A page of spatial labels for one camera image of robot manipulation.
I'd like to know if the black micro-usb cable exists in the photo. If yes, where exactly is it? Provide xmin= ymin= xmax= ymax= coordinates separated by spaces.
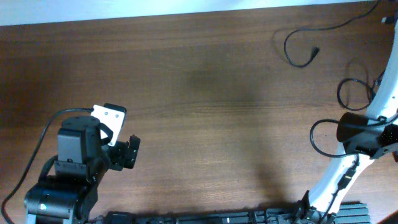
xmin=336 ymin=71 xmax=386 ymax=112

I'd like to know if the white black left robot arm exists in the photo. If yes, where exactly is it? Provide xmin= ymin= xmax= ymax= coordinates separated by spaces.
xmin=24 ymin=116 xmax=141 ymax=223

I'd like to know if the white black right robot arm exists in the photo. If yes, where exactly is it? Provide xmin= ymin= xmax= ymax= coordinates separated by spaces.
xmin=291 ymin=42 xmax=397 ymax=223

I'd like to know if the black left camera cable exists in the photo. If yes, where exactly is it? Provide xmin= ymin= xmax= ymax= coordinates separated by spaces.
xmin=0 ymin=107 xmax=94 ymax=224

